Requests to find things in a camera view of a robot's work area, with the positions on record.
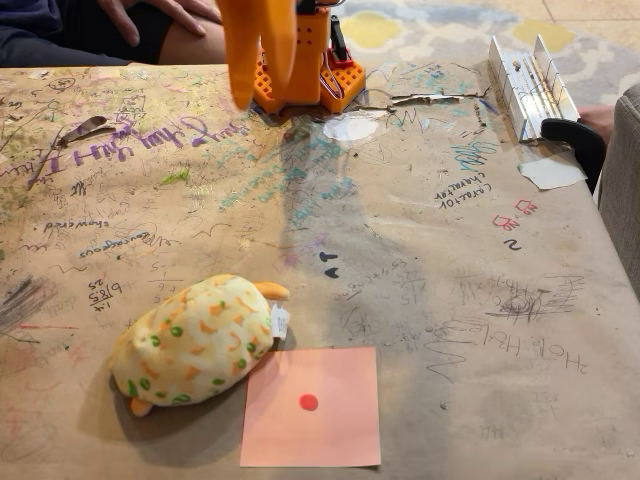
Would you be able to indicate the yellow white hamster plush toy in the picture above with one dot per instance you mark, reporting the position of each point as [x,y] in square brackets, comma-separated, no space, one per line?
[200,345]

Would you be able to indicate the orange waffle-grid robot base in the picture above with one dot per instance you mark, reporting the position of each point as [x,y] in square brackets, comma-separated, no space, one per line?
[347,82]

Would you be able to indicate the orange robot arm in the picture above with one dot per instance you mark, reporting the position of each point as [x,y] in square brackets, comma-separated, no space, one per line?
[310,65]

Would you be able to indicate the small red round object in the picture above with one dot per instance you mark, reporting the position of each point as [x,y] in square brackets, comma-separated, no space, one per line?
[308,402]

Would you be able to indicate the person's bare hand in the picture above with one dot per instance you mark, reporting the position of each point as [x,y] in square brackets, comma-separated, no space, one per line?
[170,6]

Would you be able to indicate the person's bare leg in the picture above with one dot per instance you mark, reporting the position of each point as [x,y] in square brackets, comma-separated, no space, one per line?
[195,50]

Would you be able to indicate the grey yellow patterned rug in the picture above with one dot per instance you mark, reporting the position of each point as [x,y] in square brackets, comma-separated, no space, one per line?
[440,30]

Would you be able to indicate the dark blue clothing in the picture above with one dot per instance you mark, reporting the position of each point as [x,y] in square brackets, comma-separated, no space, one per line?
[60,35]

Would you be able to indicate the scribbled brown paper table cover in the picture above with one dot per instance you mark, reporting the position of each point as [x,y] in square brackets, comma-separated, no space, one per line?
[450,300]

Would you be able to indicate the person's bare foot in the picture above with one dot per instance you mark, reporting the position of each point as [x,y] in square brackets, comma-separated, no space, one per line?
[597,122]

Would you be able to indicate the grey upholstered sofa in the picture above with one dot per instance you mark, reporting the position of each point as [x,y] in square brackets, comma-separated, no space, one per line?
[622,200]

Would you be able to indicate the pink square sticky note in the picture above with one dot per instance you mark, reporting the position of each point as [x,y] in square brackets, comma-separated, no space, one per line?
[320,435]

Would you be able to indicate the aluminium channel rail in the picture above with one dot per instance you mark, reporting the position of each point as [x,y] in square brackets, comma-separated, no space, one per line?
[530,95]

